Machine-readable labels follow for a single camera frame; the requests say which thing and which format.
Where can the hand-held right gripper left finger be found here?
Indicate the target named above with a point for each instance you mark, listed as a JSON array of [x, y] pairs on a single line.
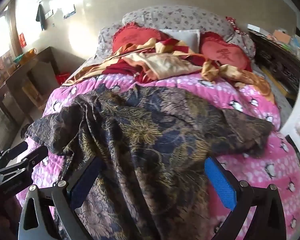
[[82, 182]]

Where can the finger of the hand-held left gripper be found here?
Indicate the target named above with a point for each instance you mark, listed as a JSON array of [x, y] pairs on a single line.
[[36, 156], [15, 152]]

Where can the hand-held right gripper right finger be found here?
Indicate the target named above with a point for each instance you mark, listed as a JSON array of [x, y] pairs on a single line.
[[220, 182]]

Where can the dark floral patterned garment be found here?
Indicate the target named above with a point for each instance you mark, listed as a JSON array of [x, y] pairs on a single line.
[[145, 142]]

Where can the pink penguin print blanket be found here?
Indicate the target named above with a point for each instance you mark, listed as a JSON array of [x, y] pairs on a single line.
[[252, 172]]

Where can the brown cardboard box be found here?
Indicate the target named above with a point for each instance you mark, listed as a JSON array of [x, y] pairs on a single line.
[[33, 92]]

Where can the brown wooden desk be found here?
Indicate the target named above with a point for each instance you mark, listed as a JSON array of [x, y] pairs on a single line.
[[17, 80]]

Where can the red bag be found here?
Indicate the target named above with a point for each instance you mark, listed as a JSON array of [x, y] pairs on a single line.
[[62, 78]]

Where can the green and yellow basket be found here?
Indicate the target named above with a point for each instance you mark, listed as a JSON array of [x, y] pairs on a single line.
[[25, 56]]

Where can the red and yellow blanket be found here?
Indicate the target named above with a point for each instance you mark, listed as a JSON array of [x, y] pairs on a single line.
[[165, 65]]

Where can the red heart pillow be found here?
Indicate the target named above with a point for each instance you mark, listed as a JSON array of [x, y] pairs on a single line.
[[225, 52], [132, 36]]

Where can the dark carved wooden cabinet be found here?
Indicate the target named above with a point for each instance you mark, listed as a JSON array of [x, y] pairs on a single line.
[[275, 57]]

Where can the small grey floral pillow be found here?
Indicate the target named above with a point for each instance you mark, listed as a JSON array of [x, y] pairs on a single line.
[[245, 42], [107, 37]]

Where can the teal hanging towel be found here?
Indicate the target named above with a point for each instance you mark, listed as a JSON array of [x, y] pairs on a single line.
[[41, 15]]

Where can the white pillow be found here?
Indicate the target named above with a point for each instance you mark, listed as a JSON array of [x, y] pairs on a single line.
[[187, 38]]

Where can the orange cardboard box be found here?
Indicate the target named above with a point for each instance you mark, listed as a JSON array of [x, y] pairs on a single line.
[[281, 37]]

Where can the red patterned frilled cushion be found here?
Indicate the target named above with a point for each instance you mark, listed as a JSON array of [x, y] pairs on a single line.
[[232, 23]]

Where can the large grey floral pillow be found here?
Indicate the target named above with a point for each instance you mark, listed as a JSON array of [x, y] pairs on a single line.
[[180, 17]]

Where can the red paper wall sticker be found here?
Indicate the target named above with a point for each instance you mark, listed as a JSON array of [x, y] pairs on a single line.
[[22, 39]]

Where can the wall calendar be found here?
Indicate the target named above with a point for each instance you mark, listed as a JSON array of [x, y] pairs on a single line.
[[68, 7]]

